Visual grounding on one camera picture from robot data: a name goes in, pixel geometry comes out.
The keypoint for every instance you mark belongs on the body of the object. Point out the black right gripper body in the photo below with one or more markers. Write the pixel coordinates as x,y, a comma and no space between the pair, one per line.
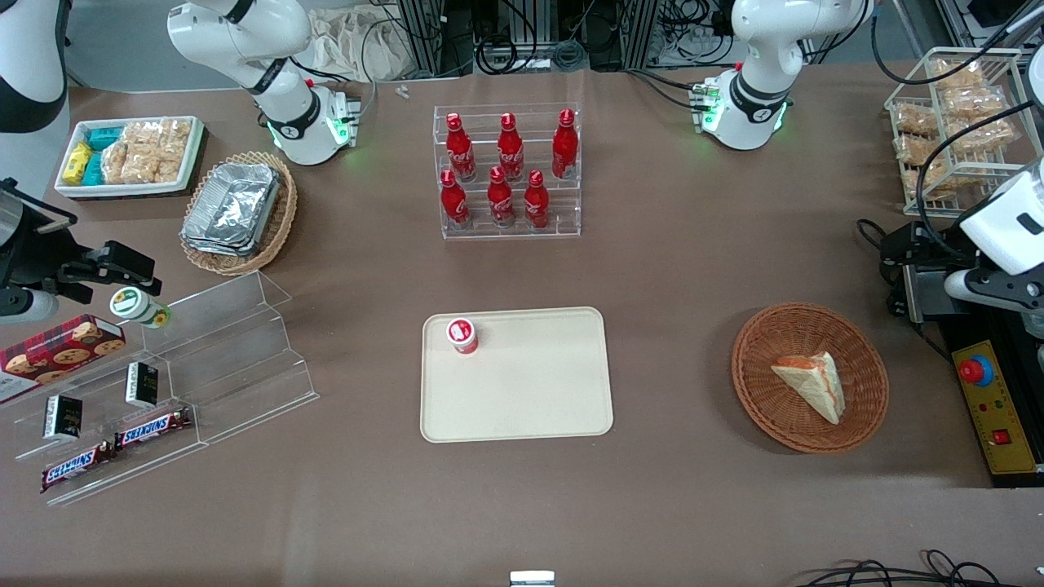
37,259

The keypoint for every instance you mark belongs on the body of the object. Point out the triangular sandwich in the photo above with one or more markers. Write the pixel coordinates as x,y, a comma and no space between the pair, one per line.
816,385

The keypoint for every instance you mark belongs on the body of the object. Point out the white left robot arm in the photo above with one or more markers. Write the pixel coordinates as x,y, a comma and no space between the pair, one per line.
763,49

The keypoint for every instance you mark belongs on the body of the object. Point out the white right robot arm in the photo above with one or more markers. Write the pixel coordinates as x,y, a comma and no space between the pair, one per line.
261,57

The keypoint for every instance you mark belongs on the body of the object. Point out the white rectangular snack tray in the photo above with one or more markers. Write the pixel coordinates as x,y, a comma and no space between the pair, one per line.
73,186

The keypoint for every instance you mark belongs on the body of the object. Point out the round brown wicker basket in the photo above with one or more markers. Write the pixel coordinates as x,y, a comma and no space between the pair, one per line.
763,367

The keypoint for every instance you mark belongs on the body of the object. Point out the oval light wicker basket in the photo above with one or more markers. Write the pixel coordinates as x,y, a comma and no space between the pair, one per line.
281,216

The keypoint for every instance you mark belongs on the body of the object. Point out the beige plastic tray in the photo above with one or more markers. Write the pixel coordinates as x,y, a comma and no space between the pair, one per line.
515,375

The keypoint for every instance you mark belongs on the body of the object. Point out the green lidded cup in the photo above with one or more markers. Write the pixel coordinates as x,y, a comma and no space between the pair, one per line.
134,306

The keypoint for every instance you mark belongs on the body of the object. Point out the red tartan cookie box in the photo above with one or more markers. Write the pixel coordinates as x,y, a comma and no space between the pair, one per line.
57,352

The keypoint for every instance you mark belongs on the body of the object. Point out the clear rice cracker bag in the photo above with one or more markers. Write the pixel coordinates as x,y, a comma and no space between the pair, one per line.
122,165
170,167
175,132
143,134

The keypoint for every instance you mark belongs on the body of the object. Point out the teal snack packet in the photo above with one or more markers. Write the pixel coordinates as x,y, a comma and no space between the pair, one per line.
94,169
104,137

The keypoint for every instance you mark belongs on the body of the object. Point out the yellow snack packet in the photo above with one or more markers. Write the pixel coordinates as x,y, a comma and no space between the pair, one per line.
78,161

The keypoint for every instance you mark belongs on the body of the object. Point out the stack of foil trays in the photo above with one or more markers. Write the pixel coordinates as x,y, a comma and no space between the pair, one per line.
232,208

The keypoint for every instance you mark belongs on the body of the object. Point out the small black box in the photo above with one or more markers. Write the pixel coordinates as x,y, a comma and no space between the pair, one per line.
143,385
62,417

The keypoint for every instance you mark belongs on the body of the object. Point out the yellow emergency stop box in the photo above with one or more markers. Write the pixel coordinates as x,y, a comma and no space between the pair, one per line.
995,416

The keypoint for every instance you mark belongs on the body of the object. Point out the clear fried snack bag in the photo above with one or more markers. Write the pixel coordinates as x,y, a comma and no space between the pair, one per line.
917,121
956,75
920,152
988,135
972,103

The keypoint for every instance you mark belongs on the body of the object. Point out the clear acrylic stepped shelf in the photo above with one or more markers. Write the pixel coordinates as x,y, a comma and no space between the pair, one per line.
236,359

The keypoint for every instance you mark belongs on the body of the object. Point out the snickers bar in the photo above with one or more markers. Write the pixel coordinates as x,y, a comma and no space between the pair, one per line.
153,429
75,465

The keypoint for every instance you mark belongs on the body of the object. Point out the beige cloth bag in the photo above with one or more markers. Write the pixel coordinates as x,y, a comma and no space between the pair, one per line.
351,45

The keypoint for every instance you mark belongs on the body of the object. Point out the red cola bottle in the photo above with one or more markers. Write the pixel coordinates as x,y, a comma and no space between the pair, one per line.
536,201
501,198
460,148
564,145
510,148
453,200

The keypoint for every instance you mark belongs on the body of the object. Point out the red lidded cup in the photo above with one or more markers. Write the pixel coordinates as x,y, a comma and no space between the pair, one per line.
462,335

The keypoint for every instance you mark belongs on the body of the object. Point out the clear acrylic bottle rack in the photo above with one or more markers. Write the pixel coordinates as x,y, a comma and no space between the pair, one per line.
510,220

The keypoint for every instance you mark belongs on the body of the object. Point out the small white block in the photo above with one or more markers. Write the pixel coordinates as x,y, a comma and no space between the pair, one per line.
532,579

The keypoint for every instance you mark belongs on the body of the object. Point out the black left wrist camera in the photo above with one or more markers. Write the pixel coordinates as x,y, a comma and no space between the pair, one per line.
922,244

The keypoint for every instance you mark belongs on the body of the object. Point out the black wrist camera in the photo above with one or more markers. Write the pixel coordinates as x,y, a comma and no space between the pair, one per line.
28,212
922,244

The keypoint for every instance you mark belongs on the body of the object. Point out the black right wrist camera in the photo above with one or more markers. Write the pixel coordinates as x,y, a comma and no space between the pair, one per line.
28,212

